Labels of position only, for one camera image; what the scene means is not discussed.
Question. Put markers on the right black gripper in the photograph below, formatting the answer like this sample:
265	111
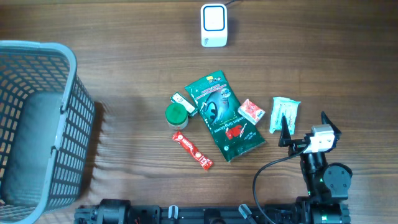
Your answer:
296	145

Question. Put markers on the teal wipes packet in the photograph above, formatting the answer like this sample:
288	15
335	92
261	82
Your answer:
283	107

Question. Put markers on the red white small packet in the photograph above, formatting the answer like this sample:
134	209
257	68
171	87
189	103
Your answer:
251	112

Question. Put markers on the green 3M gloves pack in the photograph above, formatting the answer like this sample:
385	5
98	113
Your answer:
218	106

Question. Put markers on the red Nescafe stick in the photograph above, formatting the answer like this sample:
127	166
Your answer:
205	162

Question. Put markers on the green lid jar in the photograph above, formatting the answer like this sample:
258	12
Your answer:
176	115

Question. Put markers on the small green white box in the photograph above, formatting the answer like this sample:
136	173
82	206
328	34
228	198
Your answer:
177	97

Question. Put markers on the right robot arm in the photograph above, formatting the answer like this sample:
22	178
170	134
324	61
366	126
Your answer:
327	184

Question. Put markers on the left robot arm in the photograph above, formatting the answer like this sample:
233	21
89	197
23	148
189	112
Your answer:
112	211

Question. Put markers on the white barcode scanner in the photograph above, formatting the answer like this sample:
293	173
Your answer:
214	25

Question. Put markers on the grey plastic basket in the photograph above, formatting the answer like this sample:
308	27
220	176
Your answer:
47	118

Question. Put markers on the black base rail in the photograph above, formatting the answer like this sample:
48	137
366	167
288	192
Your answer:
217	214

